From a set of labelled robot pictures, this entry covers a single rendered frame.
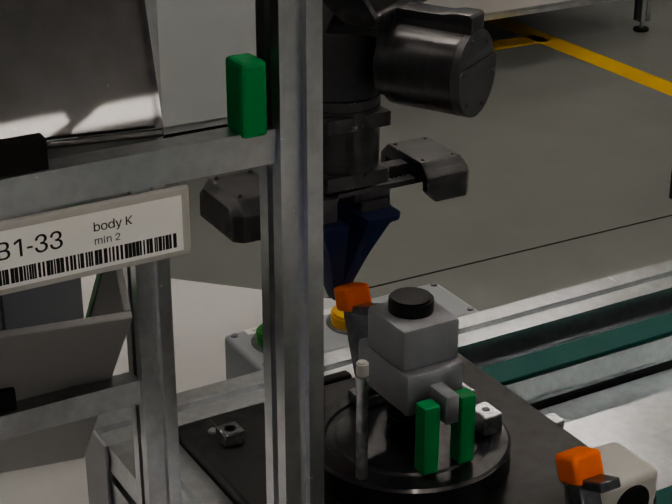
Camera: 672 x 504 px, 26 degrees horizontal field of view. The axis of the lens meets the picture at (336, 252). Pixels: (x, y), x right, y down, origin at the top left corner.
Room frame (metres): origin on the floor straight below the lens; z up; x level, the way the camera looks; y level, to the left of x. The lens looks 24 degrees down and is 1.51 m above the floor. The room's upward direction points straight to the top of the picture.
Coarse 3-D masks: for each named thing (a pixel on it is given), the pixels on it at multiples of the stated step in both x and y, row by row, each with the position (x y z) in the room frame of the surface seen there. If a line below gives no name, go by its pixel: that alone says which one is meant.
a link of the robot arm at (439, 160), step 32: (352, 128) 0.91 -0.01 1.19; (352, 160) 0.92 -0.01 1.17; (384, 160) 0.99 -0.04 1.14; (416, 160) 0.96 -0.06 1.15; (448, 160) 0.96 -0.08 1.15; (224, 192) 0.89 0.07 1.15; (256, 192) 0.89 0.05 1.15; (448, 192) 0.95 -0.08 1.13; (224, 224) 0.88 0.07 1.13; (256, 224) 0.88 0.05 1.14
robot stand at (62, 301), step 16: (32, 288) 1.08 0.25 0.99; (48, 288) 1.11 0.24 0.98; (64, 288) 1.14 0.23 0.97; (80, 288) 1.16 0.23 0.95; (0, 304) 1.03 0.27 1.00; (16, 304) 1.06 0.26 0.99; (32, 304) 1.08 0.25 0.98; (48, 304) 1.11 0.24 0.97; (64, 304) 1.13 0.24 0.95; (80, 304) 1.16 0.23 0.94; (0, 320) 1.03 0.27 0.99; (16, 320) 1.05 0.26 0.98; (32, 320) 1.08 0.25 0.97; (48, 320) 1.10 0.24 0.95; (64, 320) 1.13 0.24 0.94
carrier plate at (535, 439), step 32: (352, 384) 0.96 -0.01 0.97; (480, 384) 0.96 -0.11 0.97; (224, 416) 0.92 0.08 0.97; (256, 416) 0.92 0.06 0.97; (512, 416) 0.92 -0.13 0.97; (544, 416) 0.92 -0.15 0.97; (192, 448) 0.88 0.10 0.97; (224, 448) 0.87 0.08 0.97; (256, 448) 0.87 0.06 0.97; (512, 448) 0.87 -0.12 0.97; (544, 448) 0.87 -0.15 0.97; (224, 480) 0.83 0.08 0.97; (256, 480) 0.83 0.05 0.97; (512, 480) 0.83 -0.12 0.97; (544, 480) 0.83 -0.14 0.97
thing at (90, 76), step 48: (0, 0) 0.58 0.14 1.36; (48, 0) 0.59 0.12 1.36; (96, 0) 0.59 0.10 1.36; (144, 0) 0.60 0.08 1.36; (0, 48) 0.57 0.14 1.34; (48, 48) 0.58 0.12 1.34; (96, 48) 0.59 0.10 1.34; (144, 48) 0.59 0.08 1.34; (0, 96) 0.57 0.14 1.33; (48, 96) 0.57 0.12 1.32; (96, 96) 0.58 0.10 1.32; (144, 96) 0.58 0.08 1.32; (48, 144) 0.56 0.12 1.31; (96, 144) 0.57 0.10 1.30
